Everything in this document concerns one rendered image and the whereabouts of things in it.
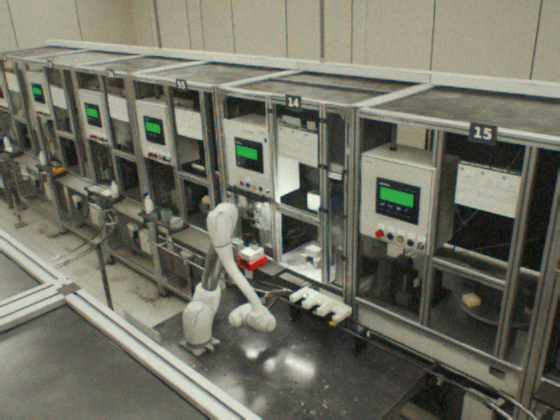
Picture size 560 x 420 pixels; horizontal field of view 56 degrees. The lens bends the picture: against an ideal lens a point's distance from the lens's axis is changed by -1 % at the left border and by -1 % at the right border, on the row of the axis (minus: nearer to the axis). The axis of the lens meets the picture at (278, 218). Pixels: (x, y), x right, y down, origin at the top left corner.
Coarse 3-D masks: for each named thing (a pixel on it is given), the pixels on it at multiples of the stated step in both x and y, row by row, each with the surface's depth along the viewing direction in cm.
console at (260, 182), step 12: (228, 120) 342; (240, 120) 345; (228, 132) 346; (240, 132) 338; (252, 132) 329; (264, 132) 322; (228, 144) 350; (252, 144) 331; (264, 144) 325; (228, 156) 354; (264, 156) 329; (228, 168) 359; (240, 168) 349; (264, 168) 333; (228, 180) 363; (240, 180) 353; (252, 180) 345; (264, 180) 336; (252, 192) 349; (264, 192) 339
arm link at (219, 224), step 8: (208, 216) 283; (216, 216) 281; (224, 216) 285; (208, 224) 283; (216, 224) 281; (224, 224) 283; (232, 224) 292; (216, 232) 282; (224, 232) 283; (216, 240) 283; (224, 240) 284
